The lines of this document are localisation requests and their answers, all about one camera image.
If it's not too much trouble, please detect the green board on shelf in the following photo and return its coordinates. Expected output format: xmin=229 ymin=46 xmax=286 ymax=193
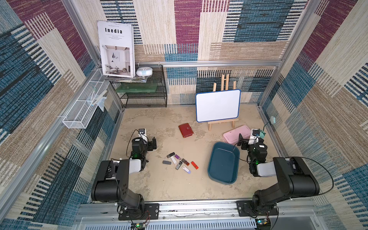
xmin=116 ymin=83 xmax=157 ymax=94

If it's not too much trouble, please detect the Inedia magazine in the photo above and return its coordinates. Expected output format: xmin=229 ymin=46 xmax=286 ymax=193
xmin=97 ymin=21 xmax=136 ymax=78

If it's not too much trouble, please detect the pink plastic lid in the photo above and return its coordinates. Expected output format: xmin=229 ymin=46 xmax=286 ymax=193
xmin=223 ymin=125 xmax=252 ymax=145

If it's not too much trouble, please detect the teal plastic storage box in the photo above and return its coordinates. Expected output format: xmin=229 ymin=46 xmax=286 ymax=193
xmin=208 ymin=142 xmax=240 ymax=185

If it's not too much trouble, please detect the wooden easel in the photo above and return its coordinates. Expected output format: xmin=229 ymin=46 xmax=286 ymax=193
xmin=208 ymin=74 xmax=241 ymax=131

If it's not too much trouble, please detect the white round device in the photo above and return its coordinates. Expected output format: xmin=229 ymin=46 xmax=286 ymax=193
xmin=136 ymin=67 xmax=153 ymax=77

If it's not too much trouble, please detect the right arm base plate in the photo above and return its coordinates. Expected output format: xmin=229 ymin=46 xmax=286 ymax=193
xmin=236 ymin=200 xmax=278 ymax=218

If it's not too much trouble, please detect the black silver swivel usb drive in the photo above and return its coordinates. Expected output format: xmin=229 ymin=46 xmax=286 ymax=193
xmin=175 ymin=161 xmax=183 ymax=170

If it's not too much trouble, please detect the white lilac usb drive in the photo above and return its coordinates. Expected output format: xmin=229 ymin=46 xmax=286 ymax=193
xmin=182 ymin=166 xmax=191 ymax=174

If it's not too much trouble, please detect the white board blue frame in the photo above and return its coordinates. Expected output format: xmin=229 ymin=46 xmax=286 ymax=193
xmin=195 ymin=89 xmax=241 ymax=123

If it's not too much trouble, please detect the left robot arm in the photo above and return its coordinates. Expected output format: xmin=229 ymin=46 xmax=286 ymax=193
xmin=91 ymin=128 xmax=159 ymax=224

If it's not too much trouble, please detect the black translucent usb drive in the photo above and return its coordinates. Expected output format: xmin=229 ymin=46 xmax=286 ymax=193
xmin=167 ymin=152 xmax=175 ymax=158

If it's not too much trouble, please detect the black wire shelf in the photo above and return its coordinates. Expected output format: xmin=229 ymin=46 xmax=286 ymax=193
xmin=105 ymin=64 xmax=168 ymax=108

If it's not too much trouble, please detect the dark red swivel usb drive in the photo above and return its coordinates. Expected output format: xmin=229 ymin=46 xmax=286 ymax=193
xmin=182 ymin=159 xmax=190 ymax=166

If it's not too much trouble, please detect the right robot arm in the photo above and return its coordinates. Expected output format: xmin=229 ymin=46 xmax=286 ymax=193
xmin=236 ymin=130 xmax=323 ymax=218

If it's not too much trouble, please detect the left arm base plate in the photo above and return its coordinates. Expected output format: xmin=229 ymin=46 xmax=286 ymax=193
xmin=117 ymin=203 xmax=160 ymax=220

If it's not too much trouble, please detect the red leather wallet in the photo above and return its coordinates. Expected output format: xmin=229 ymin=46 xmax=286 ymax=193
xmin=178 ymin=123 xmax=194 ymax=138

